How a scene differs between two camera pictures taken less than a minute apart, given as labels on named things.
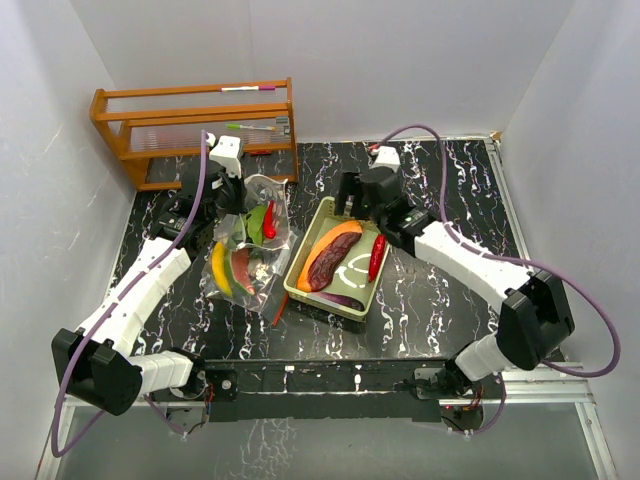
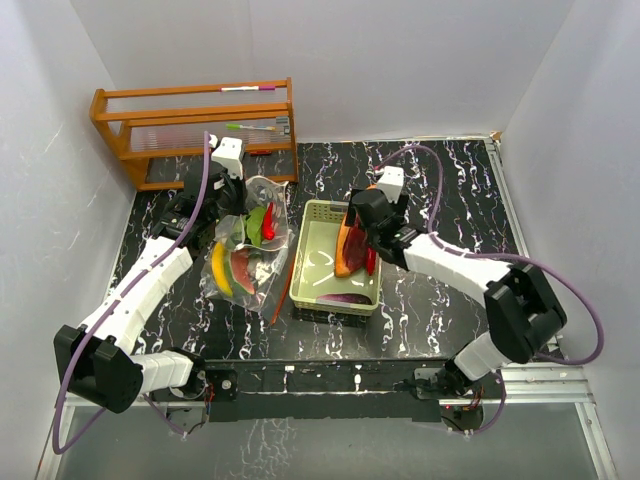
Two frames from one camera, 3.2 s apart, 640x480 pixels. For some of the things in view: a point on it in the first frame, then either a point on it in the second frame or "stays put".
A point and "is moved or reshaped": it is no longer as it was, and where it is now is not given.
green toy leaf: (255, 219) stays put
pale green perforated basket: (338, 262) is moved or reshaped
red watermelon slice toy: (237, 266) stays put
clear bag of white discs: (264, 221) stays put
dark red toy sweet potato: (330, 256) to (355, 246)
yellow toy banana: (219, 269) stays put
